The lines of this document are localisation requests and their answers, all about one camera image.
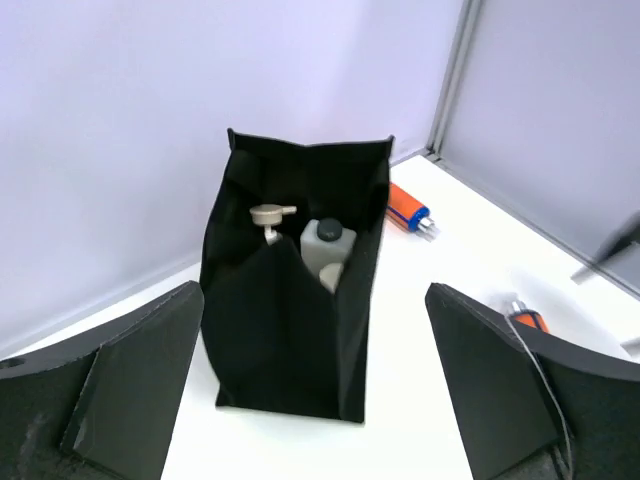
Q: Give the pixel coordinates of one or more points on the right aluminium corner post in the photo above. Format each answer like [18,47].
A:
[467,21]

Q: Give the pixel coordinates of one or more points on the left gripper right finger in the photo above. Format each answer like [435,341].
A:
[530,405]

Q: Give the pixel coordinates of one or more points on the beige pump bottle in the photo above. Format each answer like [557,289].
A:
[268,216]

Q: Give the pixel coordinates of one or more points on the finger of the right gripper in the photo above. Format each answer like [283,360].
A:
[621,241]

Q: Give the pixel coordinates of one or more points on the black canvas bag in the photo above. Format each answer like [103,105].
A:
[276,338]

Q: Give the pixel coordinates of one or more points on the orange tube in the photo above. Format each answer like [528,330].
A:
[517,310]
[410,214]

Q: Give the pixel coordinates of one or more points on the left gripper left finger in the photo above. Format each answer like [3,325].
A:
[101,404]

